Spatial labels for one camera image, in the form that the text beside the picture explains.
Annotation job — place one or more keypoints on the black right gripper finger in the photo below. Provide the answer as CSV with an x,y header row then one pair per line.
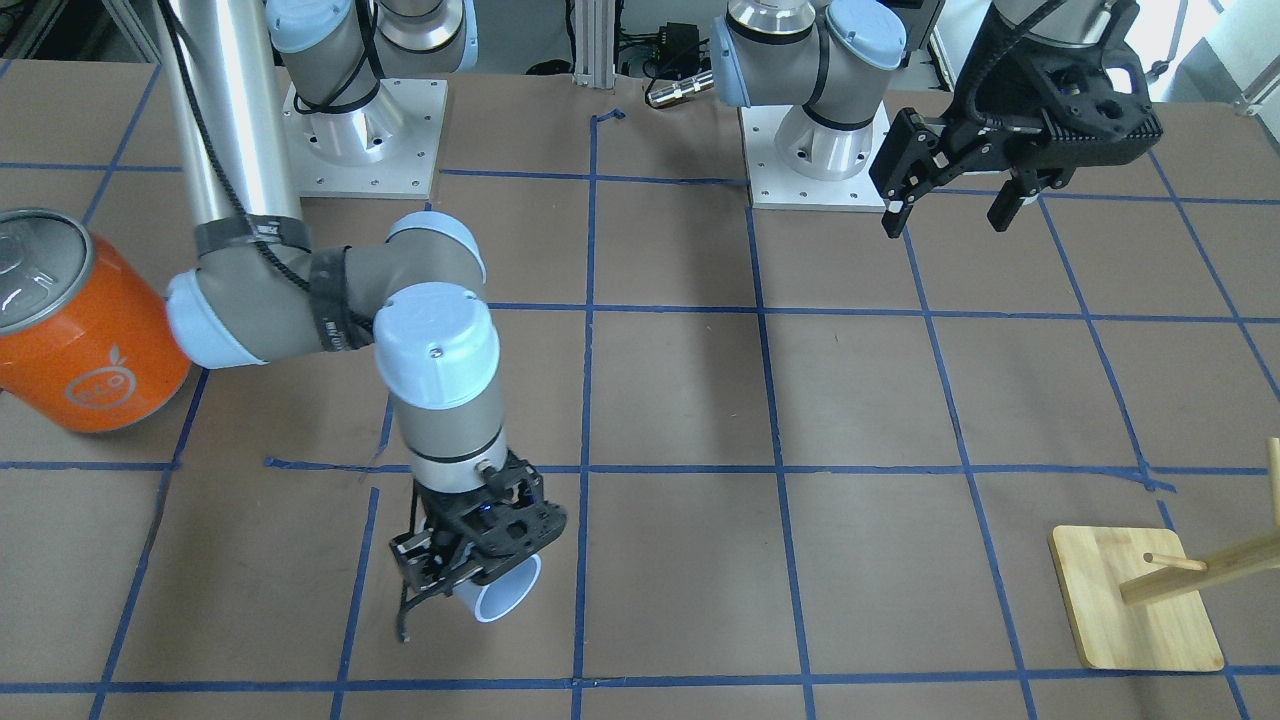
x,y
419,585

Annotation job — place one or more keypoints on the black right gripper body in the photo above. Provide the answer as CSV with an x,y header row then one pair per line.
x,y
441,524

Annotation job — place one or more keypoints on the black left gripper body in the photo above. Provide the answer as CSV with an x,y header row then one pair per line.
x,y
984,103

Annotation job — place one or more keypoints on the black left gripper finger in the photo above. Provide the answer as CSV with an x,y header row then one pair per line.
x,y
1022,187
908,164

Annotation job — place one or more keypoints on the white plastic cup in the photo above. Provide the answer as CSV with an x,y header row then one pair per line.
x,y
491,602

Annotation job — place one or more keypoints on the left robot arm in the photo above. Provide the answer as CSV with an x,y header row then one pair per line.
x,y
833,59

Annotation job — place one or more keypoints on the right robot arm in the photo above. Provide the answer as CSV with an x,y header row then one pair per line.
x,y
261,292

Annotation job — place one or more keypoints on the wooden cup stand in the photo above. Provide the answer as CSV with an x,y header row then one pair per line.
x,y
1133,595

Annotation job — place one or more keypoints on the silver metal connector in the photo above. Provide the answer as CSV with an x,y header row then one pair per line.
x,y
682,90

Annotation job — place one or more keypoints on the black box behind table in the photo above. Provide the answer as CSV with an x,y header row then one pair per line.
x,y
673,51

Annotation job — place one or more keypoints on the orange can with grey lid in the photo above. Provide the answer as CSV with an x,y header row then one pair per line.
x,y
84,338

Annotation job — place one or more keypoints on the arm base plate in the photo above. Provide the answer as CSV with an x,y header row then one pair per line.
x,y
795,163
385,150

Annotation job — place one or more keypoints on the aluminium frame post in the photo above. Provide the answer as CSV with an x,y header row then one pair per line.
x,y
594,43

